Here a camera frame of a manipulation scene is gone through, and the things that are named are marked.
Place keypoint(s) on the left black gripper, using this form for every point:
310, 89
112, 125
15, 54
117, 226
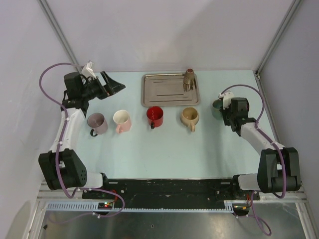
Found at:
111, 87

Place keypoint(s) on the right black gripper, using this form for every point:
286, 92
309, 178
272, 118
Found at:
223, 112

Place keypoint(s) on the green ceramic mug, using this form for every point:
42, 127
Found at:
215, 108

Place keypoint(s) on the pink ceramic mug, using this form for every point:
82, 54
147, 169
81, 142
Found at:
123, 121

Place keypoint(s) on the beige ceramic mug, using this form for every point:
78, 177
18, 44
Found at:
189, 117

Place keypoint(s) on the mauve ceramic cup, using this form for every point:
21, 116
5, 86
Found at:
97, 123

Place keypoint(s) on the red ceramic mug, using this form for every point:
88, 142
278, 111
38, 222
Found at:
155, 116

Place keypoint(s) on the brown ceramic cup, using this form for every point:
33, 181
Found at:
188, 80

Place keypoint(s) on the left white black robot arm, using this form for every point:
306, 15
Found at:
61, 166

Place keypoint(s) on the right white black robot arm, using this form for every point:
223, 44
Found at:
279, 169

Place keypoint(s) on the metal serving tray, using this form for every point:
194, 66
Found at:
168, 90

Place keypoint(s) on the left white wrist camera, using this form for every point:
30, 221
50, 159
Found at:
87, 70

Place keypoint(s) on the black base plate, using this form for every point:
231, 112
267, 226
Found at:
171, 194

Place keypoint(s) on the left aluminium frame post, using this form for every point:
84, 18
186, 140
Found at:
51, 18

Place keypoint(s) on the aluminium frame post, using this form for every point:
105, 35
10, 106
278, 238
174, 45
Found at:
290, 14
51, 18

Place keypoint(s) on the right aluminium frame post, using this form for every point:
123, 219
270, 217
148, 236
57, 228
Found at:
290, 14

